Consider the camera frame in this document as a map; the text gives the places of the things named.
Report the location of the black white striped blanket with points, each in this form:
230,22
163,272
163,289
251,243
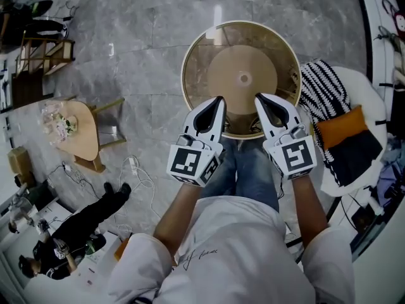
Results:
322,87

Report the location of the white desk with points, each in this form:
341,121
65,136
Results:
95,283

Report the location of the black flat device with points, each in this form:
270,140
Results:
363,216

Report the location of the red white bag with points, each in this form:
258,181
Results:
399,21

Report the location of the person's blue jeans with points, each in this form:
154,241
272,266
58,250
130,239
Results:
250,169

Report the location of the orange chair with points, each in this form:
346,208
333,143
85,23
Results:
121,249

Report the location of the light wooden side table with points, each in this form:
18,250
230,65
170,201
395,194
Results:
82,128

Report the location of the person's left forearm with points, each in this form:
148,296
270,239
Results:
177,217

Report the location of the white window bench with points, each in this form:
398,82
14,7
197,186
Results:
376,43

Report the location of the person's white t-shirt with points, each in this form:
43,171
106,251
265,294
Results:
240,249

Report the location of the wooden shelf rack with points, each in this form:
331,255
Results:
47,55

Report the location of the brown cardboard box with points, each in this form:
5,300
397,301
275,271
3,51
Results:
19,163

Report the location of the white power strip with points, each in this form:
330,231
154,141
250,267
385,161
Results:
133,166

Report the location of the pale flower bouquet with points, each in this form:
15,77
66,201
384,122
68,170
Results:
60,125

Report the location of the purple blue clothes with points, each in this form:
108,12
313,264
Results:
390,169

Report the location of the person's right forearm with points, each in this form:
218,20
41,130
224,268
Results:
308,211

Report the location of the black cushion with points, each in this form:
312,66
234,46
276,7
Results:
357,157

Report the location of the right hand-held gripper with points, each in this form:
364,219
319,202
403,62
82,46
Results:
297,157

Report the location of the white fluffy armchair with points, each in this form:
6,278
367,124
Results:
367,87

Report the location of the round glass-top table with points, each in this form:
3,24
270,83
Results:
196,68

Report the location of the green black bag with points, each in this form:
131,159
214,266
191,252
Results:
96,244

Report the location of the orange cushion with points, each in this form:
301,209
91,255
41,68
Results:
341,127

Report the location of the dark wooden cabinet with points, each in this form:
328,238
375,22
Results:
27,90

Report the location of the white cylindrical device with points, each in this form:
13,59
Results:
376,207

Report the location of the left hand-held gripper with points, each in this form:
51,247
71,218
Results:
186,163

